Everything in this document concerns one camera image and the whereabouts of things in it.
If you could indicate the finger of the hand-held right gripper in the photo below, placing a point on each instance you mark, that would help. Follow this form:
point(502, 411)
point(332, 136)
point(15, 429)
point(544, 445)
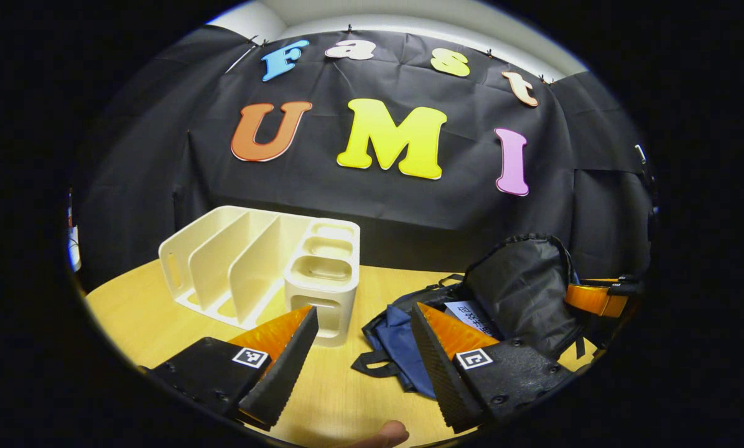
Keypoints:
point(596, 302)

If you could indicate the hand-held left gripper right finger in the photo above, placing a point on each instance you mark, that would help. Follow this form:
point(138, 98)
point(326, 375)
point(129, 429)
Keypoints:
point(437, 367)

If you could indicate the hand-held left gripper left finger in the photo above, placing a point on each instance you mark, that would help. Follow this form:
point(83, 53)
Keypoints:
point(288, 367)

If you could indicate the lavender blue book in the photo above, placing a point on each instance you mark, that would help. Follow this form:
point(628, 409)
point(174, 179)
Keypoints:
point(471, 314)

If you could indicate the blue schoolbag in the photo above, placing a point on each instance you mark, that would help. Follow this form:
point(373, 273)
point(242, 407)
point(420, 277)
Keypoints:
point(521, 286)

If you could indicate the white bookshelf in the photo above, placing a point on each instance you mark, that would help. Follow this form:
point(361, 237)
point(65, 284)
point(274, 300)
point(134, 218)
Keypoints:
point(322, 292)

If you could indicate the black backdrop cloth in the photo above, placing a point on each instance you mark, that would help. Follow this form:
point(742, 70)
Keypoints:
point(359, 199)

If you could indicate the computer monitor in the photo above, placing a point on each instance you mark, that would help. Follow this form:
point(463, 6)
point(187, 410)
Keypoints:
point(73, 246)

